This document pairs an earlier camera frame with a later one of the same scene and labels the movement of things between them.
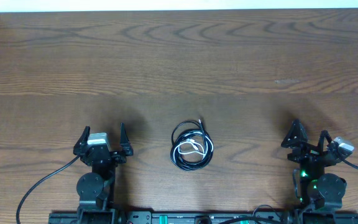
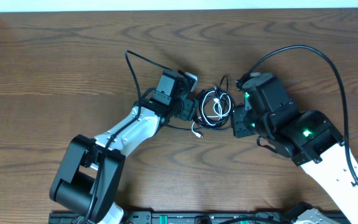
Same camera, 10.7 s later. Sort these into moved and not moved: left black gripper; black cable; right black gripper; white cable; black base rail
Moved: left black gripper; right black gripper; black cable; white cable
Not moved: black base rail
